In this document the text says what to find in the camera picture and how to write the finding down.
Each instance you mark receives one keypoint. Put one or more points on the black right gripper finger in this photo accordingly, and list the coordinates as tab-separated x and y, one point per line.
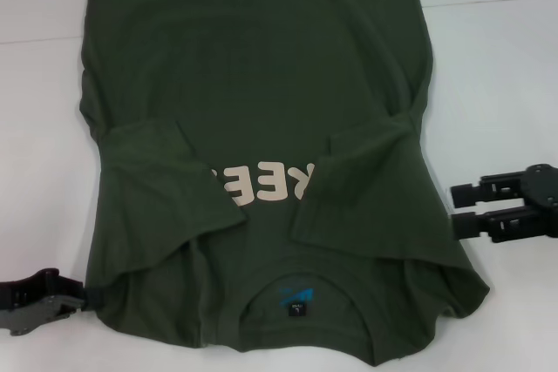
471	194
473	224

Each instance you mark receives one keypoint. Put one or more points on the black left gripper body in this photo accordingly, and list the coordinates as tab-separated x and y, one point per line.
22	302

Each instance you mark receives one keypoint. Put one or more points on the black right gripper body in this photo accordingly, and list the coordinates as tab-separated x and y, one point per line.
542	198

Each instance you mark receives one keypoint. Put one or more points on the dark green FREE T-shirt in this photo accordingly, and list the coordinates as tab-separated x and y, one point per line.
261	84

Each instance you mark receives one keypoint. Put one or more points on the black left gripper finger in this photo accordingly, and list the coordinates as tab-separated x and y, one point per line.
74	289
65	306

